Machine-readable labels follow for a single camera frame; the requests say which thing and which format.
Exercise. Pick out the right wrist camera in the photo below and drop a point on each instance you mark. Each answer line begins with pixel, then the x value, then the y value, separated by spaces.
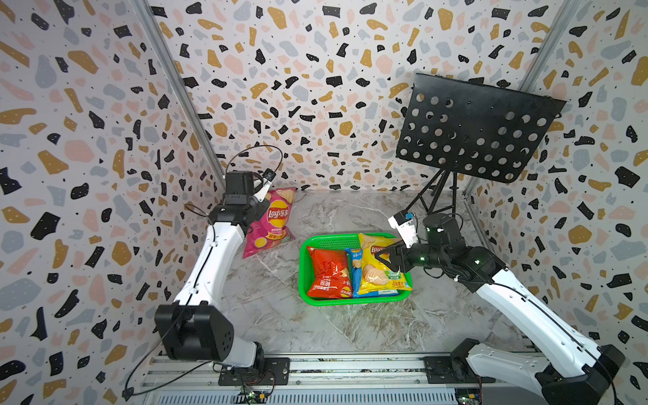
pixel 404 223

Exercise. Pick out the blue potato chips bag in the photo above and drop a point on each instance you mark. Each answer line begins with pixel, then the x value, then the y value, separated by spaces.
pixel 354 257

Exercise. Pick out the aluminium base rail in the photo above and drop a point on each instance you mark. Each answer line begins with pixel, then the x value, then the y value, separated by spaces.
pixel 337 378

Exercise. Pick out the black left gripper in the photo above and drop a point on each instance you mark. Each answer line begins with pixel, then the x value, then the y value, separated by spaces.
pixel 261 208

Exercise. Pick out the magenta potato chips bag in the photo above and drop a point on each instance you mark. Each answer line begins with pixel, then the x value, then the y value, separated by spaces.
pixel 272 229

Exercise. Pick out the yellow potato chips bag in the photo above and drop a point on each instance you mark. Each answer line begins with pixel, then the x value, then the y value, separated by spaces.
pixel 376 276

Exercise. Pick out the red potato chips bag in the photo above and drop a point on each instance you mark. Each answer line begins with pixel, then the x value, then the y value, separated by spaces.
pixel 332 280

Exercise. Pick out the green plastic mesh basket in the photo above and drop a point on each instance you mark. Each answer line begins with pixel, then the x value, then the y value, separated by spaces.
pixel 307 274

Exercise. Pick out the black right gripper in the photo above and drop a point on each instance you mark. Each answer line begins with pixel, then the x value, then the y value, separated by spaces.
pixel 396 251

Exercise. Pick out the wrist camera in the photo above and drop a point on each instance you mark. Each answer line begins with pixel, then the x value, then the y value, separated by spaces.
pixel 404 223
pixel 246 187

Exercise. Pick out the black perforated music stand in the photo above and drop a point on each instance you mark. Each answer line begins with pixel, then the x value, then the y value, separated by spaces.
pixel 468 128

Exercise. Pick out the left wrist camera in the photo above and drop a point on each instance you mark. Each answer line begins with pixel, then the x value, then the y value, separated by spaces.
pixel 246 187

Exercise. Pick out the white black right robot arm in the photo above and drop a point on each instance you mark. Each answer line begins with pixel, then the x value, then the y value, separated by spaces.
pixel 570 368

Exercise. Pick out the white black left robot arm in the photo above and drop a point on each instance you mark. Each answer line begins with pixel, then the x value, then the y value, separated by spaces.
pixel 191 327

